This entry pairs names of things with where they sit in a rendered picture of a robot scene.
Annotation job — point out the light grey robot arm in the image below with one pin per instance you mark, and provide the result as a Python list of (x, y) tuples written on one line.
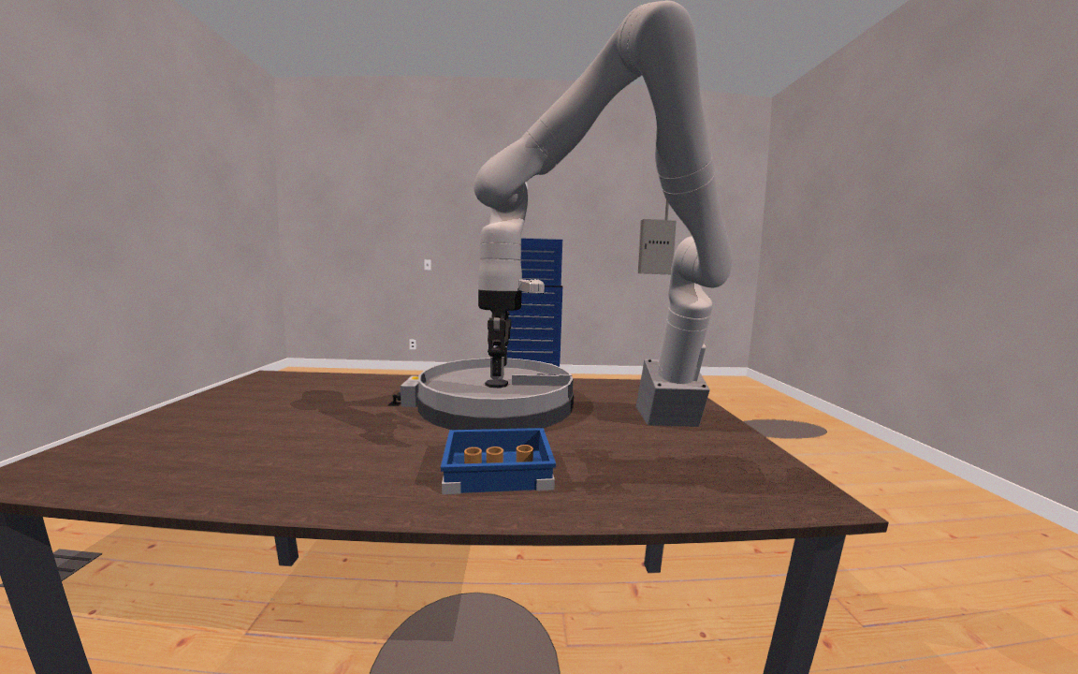
[(658, 40)]

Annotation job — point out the blue crate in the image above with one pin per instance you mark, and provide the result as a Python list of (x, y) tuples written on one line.
[(509, 475)]

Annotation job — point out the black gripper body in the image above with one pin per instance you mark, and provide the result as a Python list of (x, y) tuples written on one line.
[(499, 302)]

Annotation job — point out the grey round turntable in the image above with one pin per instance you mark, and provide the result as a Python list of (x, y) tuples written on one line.
[(468, 399)]

